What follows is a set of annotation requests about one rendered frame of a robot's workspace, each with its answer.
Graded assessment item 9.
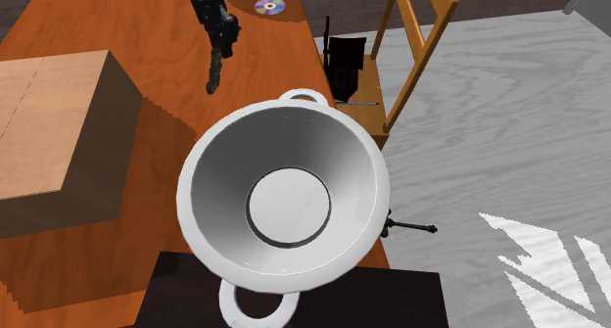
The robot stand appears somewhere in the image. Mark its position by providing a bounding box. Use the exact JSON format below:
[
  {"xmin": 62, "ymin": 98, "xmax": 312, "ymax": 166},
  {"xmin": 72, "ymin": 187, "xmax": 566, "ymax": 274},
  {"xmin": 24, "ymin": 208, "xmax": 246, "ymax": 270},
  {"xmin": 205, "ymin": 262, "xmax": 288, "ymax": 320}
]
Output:
[{"xmin": 121, "ymin": 251, "xmax": 450, "ymax": 328}]

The wooden chair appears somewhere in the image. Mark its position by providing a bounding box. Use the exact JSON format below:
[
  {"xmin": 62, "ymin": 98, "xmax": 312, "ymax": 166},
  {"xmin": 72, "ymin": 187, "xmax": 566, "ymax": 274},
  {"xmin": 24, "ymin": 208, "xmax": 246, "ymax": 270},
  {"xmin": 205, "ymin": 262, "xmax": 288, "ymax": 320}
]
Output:
[{"xmin": 322, "ymin": 0, "xmax": 460, "ymax": 151}]

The shiny compact disc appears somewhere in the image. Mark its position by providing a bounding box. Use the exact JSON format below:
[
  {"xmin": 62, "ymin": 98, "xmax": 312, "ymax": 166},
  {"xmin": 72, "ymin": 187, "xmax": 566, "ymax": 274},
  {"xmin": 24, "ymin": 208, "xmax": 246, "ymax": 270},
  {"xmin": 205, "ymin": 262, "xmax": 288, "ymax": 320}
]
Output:
[{"xmin": 254, "ymin": 0, "xmax": 287, "ymax": 17}]

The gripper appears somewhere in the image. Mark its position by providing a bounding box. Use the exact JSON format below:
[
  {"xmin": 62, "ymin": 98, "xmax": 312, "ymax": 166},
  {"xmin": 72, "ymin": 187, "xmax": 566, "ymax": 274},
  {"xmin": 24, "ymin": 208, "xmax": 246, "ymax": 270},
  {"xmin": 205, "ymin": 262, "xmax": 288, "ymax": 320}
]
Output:
[{"xmin": 183, "ymin": 0, "xmax": 242, "ymax": 96}]

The small black tripod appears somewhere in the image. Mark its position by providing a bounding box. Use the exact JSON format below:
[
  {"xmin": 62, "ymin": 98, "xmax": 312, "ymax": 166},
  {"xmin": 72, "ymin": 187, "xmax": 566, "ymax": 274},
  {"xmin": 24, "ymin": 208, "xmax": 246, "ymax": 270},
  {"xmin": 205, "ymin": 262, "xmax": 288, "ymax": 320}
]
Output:
[{"xmin": 380, "ymin": 209, "xmax": 439, "ymax": 239}]

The cardboard box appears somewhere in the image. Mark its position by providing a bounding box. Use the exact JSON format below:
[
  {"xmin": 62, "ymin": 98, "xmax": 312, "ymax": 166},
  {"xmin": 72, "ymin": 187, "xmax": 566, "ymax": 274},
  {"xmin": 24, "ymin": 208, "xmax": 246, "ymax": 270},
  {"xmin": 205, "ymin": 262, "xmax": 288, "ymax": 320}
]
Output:
[{"xmin": 0, "ymin": 49, "xmax": 144, "ymax": 240}]

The white bowl with ring handles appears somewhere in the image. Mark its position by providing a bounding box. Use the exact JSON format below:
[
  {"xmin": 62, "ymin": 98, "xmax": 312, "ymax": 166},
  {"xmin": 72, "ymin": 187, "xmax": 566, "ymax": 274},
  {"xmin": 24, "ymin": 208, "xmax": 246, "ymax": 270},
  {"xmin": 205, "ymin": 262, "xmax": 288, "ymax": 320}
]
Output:
[{"xmin": 175, "ymin": 88, "xmax": 392, "ymax": 328}]

